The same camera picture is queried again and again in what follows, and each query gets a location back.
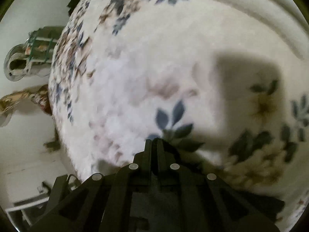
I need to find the white floral bed sheet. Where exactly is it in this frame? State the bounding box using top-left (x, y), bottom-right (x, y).
top-left (49, 0), bottom-right (308, 231)

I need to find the brown patterned cloth on floor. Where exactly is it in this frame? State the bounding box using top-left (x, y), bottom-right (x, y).
top-left (1, 84), bottom-right (52, 116)

